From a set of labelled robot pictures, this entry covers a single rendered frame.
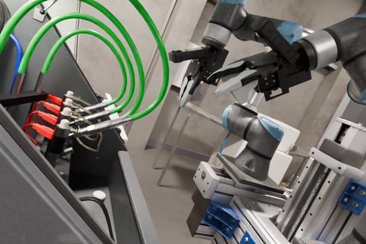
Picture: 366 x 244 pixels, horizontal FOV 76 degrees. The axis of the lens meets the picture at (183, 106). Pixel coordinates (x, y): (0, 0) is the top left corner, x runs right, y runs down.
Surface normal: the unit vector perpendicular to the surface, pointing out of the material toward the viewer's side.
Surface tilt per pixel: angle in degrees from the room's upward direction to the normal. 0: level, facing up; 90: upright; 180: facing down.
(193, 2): 90
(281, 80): 103
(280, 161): 90
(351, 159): 90
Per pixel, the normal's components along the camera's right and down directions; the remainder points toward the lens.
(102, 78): 0.27, 0.27
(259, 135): -0.59, -0.13
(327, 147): -0.88, -0.33
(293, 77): 0.10, 0.43
